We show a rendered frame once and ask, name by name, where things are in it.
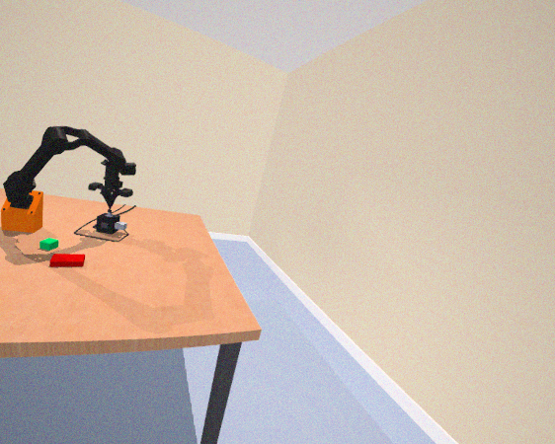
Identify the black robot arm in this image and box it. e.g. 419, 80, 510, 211
3, 126, 136, 209

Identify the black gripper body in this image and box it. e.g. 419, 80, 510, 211
89, 175, 133, 197

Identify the red rectangular block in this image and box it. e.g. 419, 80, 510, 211
50, 254, 85, 267

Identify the small green block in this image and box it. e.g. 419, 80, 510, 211
40, 238, 59, 250

